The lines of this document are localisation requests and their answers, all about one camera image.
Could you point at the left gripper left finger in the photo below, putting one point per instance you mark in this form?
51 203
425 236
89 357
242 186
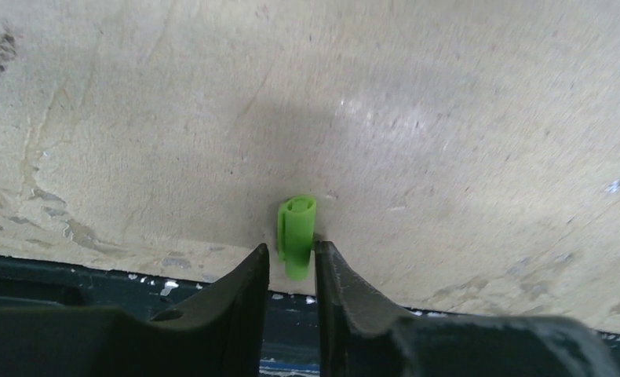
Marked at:
58 319

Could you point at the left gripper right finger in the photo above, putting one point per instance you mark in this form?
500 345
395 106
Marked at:
364 333

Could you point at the green marker cap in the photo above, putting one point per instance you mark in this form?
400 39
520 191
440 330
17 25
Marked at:
295 234

